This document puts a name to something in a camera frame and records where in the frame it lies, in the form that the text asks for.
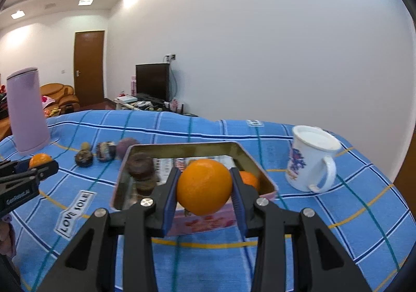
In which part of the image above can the white printed mug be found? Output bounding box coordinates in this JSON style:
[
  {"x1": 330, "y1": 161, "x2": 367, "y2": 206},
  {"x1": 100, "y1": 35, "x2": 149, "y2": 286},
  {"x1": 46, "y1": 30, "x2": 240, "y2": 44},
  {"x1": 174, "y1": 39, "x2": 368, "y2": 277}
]
[{"x1": 285, "y1": 125, "x2": 342, "y2": 193}]

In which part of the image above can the person's left hand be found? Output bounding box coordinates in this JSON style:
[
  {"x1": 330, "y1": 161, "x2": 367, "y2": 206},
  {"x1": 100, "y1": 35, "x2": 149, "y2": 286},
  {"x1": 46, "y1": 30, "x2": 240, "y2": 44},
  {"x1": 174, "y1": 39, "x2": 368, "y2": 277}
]
[{"x1": 0, "y1": 212, "x2": 16, "y2": 258}]

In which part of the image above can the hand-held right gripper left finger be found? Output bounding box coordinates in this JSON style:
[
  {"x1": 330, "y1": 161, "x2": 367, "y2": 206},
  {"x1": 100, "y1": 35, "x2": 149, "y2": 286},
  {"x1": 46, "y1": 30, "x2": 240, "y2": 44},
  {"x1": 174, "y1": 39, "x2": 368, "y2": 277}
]
[{"x1": 37, "y1": 167, "x2": 181, "y2": 292}]

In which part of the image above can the cut taro piece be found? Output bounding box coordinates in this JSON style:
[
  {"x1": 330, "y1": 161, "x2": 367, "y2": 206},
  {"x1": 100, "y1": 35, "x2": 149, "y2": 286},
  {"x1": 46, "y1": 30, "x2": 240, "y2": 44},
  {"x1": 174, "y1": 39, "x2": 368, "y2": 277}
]
[
  {"x1": 95, "y1": 141, "x2": 117, "y2": 163},
  {"x1": 135, "y1": 178, "x2": 158, "y2": 197}
]

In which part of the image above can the pink tin box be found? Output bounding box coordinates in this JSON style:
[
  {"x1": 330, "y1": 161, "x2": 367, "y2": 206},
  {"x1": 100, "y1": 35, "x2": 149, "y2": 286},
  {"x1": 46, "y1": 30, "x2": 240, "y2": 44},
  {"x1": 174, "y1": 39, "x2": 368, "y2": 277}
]
[{"x1": 110, "y1": 141, "x2": 279, "y2": 237}]

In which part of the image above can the black television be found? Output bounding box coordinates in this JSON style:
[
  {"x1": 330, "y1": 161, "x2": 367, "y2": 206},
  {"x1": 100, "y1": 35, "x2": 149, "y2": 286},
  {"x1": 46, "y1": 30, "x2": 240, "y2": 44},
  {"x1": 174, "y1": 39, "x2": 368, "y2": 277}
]
[{"x1": 135, "y1": 63, "x2": 172, "y2": 102}]

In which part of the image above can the cut taro piece front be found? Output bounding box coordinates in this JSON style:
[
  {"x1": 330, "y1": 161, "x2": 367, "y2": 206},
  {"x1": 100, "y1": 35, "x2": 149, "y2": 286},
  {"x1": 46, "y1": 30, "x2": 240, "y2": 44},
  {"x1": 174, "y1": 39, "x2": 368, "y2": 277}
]
[{"x1": 135, "y1": 178, "x2": 158, "y2": 197}]

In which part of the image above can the blue plaid blanket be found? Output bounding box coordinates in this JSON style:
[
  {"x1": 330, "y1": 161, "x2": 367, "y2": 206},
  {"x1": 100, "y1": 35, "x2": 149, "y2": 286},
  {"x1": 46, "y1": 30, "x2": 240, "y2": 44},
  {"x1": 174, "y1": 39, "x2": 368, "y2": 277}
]
[{"x1": 0, "y1": 110, "x2": 416, "y2": 292}]

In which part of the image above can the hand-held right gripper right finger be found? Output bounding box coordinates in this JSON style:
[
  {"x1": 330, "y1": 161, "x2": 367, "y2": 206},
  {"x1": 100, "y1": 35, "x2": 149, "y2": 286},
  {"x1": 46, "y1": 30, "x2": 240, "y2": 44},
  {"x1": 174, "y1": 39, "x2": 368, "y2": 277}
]
[{"x1": 230, "y1": 167, "x2": 373, "y2": 292}]

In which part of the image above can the white television stand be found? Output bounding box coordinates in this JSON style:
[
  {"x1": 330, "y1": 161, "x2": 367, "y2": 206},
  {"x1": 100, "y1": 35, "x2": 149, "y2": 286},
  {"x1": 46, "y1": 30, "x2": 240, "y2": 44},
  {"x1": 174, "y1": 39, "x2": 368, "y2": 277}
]
[{"x1": 114, "y1": 94, "x2": 199, "y2": 117}]

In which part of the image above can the dark round taro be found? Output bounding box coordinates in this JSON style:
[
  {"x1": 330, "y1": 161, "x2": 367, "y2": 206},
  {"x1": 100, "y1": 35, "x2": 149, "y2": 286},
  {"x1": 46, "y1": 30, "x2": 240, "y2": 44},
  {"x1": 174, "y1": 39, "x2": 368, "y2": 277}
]
[
  {"x1": 126, "y1": 153, "x2": 156, "y2": 180},
  {"x1": 74, "y1": 150, "x2": 95, "y2": 168}
]

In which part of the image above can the orange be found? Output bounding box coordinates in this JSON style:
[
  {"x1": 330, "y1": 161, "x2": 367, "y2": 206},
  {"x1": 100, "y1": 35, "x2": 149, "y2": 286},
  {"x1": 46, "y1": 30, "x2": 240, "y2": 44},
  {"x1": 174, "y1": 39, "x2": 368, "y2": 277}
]
[
  {"x1": 176, "y1": 159, "x2": 234, "y2": 216},
  {"x1": 29, "y1": 153, "x2": 53, "y2": 169},
  {"x1": 239, "y1": 171, "x2": 261, "y2": 197}
]

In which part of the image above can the purple electric kettle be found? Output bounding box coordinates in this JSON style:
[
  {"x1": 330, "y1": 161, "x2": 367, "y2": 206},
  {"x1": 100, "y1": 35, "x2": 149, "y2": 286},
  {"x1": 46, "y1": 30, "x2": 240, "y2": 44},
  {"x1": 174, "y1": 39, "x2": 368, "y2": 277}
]
[{"x1": 6, "y1": 67, "x2": 51, "y2": 156}]

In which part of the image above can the cluttered dark chair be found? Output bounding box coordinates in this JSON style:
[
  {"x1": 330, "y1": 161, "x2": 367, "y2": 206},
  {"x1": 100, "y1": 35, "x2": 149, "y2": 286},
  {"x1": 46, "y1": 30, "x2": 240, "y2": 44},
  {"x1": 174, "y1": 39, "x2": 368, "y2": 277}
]
[{"x1": 0, "y1": 84, "x2": 9, "y2": 120}]

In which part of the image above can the brown wooden door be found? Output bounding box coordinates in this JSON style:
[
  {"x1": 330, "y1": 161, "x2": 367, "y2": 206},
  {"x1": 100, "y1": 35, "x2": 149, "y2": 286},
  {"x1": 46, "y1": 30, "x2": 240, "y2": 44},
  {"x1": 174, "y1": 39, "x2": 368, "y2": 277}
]
[{"x1": 74, "y1": 30, "x2": 106, "y2": 107}]

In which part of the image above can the cut taro piece back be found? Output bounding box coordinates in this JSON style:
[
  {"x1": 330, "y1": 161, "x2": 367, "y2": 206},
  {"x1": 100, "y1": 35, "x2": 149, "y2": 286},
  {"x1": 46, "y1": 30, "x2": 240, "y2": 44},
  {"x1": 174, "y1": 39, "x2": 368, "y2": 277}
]
[{"x1": 95, "y1": 141, "x2": 117, "y2": 163}]

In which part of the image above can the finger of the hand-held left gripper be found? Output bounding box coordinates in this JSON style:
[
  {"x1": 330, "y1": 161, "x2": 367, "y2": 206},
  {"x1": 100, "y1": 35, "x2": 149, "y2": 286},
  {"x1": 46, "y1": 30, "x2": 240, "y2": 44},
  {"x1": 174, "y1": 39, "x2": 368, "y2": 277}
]
[
  {"x1": 0, "y1": 161, "x2": 60, "y2": 187},
  {"x1": 0, "y1": 158, "x2": 30, "y2": 173}
]

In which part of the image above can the brown leather armchair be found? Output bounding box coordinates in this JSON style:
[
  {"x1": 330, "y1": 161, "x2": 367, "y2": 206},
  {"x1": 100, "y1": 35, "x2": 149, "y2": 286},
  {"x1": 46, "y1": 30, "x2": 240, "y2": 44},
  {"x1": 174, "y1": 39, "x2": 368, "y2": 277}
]
[{"x1": 40, "y1": 83, "x2": 80, "y2": 114}]

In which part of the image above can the brown leather sofa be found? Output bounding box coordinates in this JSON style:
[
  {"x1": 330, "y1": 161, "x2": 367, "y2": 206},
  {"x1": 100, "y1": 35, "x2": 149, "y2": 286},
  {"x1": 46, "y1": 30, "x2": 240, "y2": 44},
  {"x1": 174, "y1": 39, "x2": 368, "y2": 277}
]
[{"x1": 0, "y1": 116, "x2": 14, "y2": 140}]

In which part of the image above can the black power cable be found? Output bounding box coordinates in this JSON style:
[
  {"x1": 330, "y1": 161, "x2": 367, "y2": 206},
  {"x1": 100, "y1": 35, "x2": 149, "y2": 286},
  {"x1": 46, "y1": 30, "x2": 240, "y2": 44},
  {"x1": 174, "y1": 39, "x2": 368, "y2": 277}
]
[{"x1": 171, "y1": 64, "x2": 179, "y2": 101}]

